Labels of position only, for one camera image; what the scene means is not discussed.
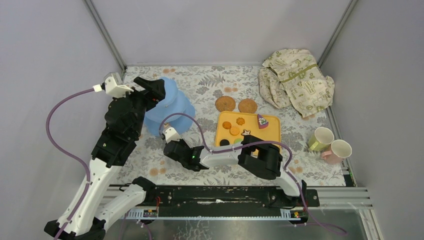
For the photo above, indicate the floral tablecloth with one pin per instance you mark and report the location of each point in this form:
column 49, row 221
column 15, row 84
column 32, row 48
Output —
column 203, row 85

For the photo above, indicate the black round cookie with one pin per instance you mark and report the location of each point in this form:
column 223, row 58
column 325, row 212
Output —
column 224, row 142

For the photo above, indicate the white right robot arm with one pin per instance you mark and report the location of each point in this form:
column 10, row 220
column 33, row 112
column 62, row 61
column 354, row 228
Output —
column 265, row 159

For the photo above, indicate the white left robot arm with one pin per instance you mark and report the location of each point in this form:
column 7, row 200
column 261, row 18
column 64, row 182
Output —
column 85, row 218

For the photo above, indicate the purple cake slice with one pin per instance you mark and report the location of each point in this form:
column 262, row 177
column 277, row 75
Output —
column 262, row 122

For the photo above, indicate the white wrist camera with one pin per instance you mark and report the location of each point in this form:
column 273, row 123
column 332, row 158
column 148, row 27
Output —
column 169, row 134
column 113, row 86

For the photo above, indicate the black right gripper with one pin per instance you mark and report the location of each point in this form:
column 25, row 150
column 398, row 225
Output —
column 182, row 142

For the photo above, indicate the green round macaron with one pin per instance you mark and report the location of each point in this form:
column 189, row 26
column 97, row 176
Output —
column 237, row 140

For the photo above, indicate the pink paper cup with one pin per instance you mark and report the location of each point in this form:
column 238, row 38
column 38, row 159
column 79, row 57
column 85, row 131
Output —
column 338, row 151

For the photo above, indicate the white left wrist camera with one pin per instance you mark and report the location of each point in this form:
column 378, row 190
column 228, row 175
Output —
column 113, row 86

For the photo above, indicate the star shaped cookie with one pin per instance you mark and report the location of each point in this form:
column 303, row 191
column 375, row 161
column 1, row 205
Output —
column 246, row 132

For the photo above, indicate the blue three-tier cake stand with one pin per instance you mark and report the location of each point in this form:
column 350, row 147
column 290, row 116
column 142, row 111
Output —
column 175, row 102

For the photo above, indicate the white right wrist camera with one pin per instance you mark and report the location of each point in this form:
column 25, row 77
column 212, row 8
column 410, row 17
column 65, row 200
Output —
column 169, row 134

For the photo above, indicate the yellow serving tray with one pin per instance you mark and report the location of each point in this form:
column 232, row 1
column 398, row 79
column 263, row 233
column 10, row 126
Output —
column 270, row 133

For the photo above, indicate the orange round cookie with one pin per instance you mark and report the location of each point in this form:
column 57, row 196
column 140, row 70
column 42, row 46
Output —
column 226, row 125

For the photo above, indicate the green paper cup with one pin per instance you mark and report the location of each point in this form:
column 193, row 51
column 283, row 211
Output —
column 321, row 138

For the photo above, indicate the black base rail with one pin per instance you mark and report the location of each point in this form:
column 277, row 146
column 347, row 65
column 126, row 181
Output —
column 173, row 195

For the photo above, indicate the orange waffle cookie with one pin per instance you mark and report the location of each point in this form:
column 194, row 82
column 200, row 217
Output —
column 234, row 130

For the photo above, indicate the orange flower cookie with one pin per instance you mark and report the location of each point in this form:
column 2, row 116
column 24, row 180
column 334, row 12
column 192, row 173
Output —
column 240, row 121

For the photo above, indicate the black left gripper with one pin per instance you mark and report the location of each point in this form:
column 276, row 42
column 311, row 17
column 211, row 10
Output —
column 142, row 94

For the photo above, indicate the printed cloth bag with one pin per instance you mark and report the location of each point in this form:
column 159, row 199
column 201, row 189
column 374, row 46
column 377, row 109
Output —
column 292, row 77

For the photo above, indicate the woven rattan coaster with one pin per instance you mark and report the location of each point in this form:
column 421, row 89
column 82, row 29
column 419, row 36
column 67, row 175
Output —
column 225, row 103
column 247, row 105

